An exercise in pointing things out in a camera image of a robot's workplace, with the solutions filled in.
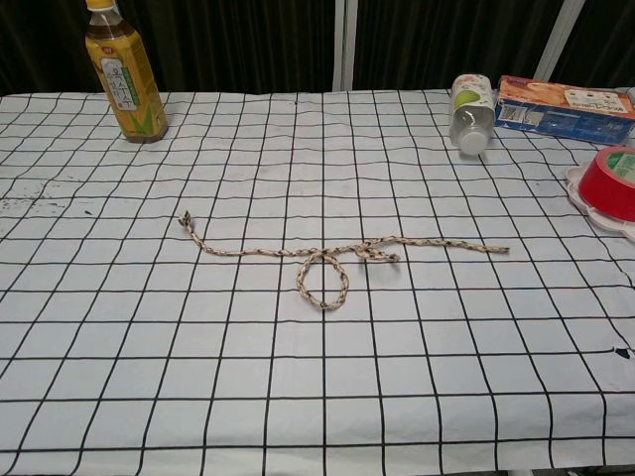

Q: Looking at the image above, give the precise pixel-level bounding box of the beige braided rope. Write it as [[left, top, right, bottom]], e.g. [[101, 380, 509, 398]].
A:
[[179, 209, 511, 311]]

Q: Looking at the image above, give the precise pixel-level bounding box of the white black-grid tablecloth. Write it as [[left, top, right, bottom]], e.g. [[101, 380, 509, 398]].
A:
[[0, 87, 635, 476]]

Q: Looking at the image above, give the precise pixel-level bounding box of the clear bottle with green label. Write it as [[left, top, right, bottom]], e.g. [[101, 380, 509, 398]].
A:
[[448, 72, 500, 157]]

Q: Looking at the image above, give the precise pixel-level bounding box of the black folding screen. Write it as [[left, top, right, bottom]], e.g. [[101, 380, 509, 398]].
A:
[[0, 0, 635, 96]]

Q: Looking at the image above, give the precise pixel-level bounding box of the yellow tea bottle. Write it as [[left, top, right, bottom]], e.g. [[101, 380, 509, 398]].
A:
[[84, 0, 170, 145]]

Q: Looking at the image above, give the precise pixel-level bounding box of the white flower-shaped plate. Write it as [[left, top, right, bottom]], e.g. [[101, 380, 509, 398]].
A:
[[566, 164, 635, 231]]

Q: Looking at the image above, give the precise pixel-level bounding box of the orange and blue cracker box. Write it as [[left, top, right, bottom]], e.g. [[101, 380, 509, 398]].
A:
[[493, 74, 635, 146]]

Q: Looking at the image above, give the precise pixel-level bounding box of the red tape roll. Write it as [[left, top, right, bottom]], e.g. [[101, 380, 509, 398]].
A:
[[578, 145, 635, 220]]

